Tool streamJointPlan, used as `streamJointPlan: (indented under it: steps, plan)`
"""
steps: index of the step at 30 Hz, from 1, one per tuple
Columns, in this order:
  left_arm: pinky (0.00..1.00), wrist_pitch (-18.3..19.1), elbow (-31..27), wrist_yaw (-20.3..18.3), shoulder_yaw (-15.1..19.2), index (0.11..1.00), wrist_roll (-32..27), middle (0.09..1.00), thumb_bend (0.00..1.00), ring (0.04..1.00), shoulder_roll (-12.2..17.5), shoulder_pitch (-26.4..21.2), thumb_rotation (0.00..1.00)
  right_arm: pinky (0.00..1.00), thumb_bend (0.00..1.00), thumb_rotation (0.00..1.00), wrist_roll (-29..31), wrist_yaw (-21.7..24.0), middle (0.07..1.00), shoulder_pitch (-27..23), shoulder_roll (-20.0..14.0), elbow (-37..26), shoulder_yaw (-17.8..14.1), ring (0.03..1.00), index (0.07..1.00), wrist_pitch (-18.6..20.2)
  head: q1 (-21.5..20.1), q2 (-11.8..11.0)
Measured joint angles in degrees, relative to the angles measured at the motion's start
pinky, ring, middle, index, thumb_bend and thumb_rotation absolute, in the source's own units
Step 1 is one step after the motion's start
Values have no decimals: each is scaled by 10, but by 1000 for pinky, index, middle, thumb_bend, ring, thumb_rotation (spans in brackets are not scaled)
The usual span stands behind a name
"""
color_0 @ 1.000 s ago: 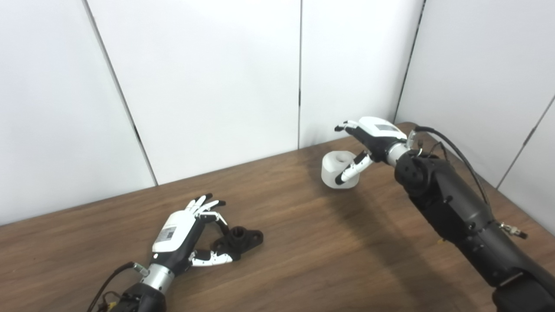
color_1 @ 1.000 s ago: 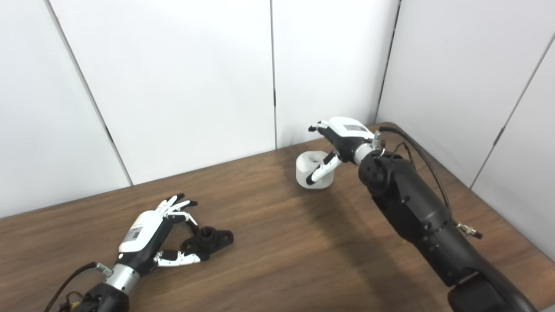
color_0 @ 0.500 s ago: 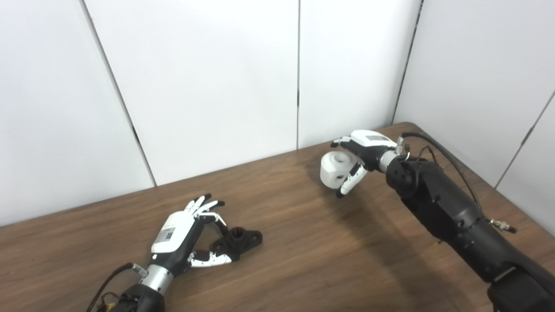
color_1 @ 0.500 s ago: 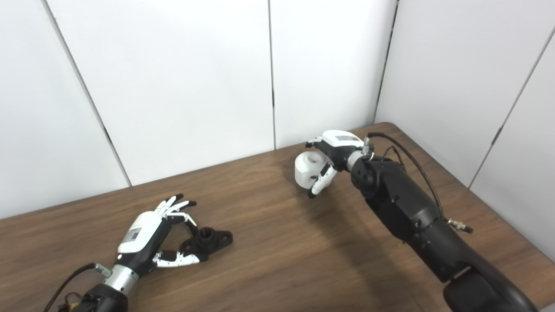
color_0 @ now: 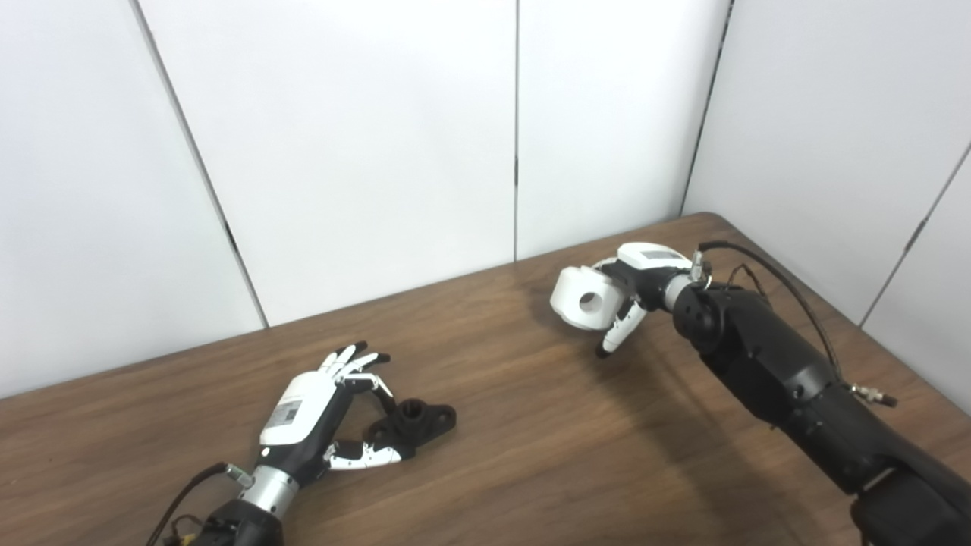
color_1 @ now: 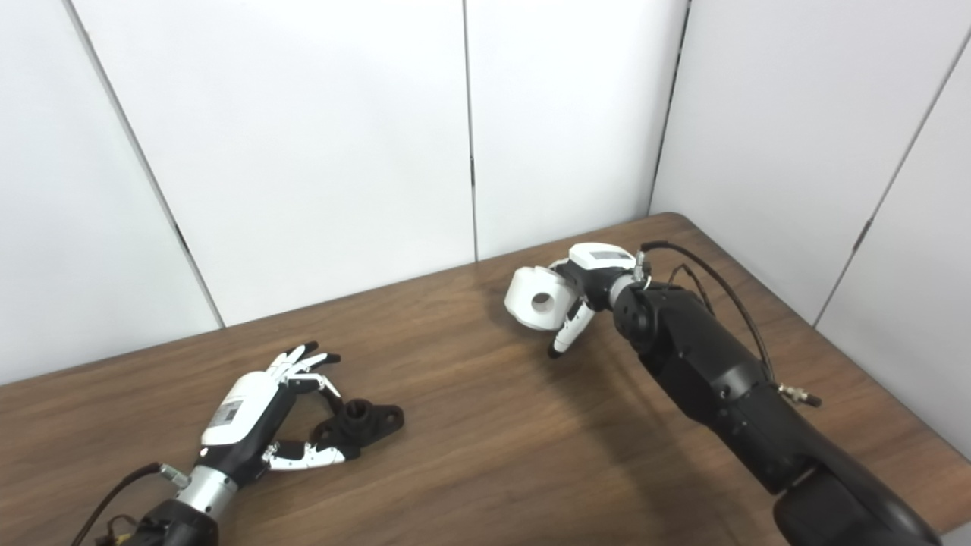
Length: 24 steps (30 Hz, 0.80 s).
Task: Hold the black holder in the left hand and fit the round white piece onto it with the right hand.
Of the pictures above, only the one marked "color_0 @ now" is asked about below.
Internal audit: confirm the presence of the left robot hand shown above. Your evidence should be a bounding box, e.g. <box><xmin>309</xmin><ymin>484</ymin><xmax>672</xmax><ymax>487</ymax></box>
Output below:
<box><xmin>254</xmin><ymin>341</ymin><xmax>416</xmax><ymax>488</ymax></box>

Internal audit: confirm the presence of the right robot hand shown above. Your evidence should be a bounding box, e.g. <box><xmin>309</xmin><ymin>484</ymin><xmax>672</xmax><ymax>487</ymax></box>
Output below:
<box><xmin>594</xmin><ymin>243</ymin><xmax>695</xmax><ymax>359</ymax></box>

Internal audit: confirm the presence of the round white piece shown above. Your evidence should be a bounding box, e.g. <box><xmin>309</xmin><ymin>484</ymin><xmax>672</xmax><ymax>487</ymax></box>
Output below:
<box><xmin>550</xmin><ymin>265</ymin><xmax>627</xmax><ymax>332</ymax></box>

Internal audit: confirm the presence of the black flanged holder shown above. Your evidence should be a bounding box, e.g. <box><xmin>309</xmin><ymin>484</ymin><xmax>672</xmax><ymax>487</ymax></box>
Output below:
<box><xmin>363</xmin><ymin>397</ymin><xmax>458</xmax><ymax>461</ymax></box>

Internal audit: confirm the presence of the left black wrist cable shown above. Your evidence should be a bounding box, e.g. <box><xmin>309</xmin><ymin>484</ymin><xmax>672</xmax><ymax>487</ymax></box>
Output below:
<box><xmin>144</xmin><ymin>463</ymin><xmax>255</xmax><ymax>546</ymax></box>

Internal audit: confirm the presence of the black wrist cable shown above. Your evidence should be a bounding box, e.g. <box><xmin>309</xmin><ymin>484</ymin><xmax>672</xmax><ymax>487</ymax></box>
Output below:
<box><xmin>690</xmin><ymin>240</ymin><xmax>898</xmax><ymax>408</ymax></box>
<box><xmin>144</xmin><ymin>463</ymin><xmax>255</xmax><ymax>546</ymax></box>

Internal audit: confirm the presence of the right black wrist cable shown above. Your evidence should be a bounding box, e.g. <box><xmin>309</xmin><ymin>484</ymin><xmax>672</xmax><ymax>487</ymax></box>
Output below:
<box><xmin>690</xmin><ymin>240</ymin><xmax>898</xmax><ymax>408</ymax></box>

